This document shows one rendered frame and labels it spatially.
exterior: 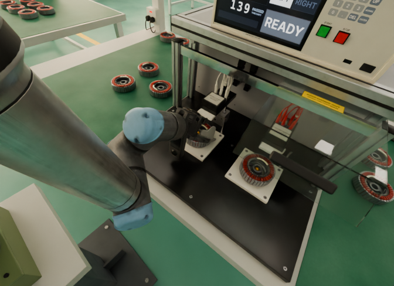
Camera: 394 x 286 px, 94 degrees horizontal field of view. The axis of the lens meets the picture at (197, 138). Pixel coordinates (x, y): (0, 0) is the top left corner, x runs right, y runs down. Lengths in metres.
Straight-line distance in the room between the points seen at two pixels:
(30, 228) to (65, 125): 0.52
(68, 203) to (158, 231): 0.65
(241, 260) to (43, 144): 0.52
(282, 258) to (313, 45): 0.53
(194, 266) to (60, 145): 1.19
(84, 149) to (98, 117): 0.65
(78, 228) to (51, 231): 0.83
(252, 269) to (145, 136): 0.44
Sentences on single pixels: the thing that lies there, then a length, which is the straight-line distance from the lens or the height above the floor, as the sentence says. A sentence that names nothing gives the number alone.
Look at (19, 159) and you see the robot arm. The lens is 0.21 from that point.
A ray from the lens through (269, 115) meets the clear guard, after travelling 0.41.
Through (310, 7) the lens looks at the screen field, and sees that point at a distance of 0.54.
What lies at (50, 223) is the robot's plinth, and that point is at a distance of 0.68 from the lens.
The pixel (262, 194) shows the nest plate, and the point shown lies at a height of 0.78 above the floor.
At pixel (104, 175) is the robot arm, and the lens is 0.26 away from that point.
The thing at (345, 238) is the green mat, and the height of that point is 0.75.
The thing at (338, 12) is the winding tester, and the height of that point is 1.22.
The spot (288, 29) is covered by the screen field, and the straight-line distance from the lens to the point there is 0.55.
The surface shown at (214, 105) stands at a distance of 0.63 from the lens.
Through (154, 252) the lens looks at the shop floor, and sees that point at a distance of 1.33.
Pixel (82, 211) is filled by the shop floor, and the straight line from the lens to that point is 1.52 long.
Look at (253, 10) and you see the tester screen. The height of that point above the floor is 1.18.
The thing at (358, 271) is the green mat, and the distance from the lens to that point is 0.74.
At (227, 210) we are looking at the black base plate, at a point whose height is 0.77.
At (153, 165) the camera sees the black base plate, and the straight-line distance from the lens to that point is 0.64.
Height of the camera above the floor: 1.31
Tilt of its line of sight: 49 degrees down
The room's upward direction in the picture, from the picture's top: 8 degrees clockwise
